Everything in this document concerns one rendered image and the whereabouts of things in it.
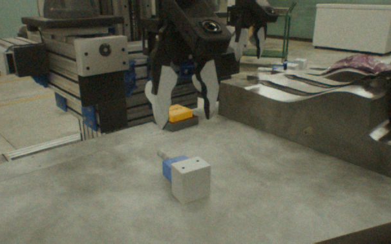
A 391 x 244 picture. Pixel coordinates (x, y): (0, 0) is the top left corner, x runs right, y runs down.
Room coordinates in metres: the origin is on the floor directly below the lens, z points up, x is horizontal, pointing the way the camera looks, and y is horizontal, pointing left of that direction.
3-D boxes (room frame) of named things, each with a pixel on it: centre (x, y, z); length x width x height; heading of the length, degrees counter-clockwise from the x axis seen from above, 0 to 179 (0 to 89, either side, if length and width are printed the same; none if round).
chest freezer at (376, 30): (7.19, -3.34, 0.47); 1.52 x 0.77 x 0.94; 45
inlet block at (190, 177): (0.49, 0.03, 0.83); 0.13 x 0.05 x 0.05; 31
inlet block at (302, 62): (1.20, -0.33, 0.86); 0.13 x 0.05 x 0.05; 58
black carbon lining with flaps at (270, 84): (0.74, -0.31, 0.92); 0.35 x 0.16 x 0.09; 41
